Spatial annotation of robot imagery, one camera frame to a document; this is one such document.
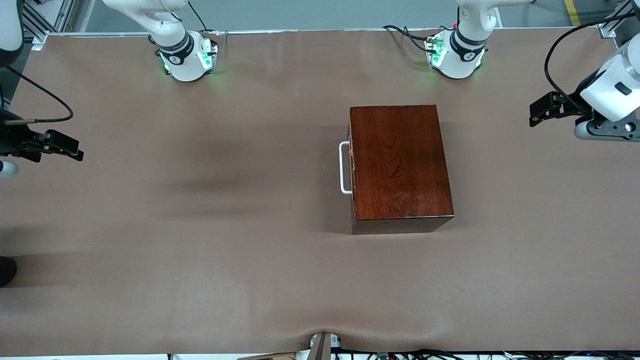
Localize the tan cardboard piece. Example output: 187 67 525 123
237 352 297 360

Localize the black cable bundle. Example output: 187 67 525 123
340 349 640 360

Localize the black base cable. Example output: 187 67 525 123
187 0 217 37
382 24 437 52

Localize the dark grey camera mount bracket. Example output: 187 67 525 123
587 110 640 142

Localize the dark wooden drawer cabinet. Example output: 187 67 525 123
348 104 455 236

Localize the black rounded object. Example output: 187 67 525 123
0 256 18 288

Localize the brown table mat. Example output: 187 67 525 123
0 27 640 357

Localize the aluminium frame profile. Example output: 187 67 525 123
20 0 76 51
597 0 640 38

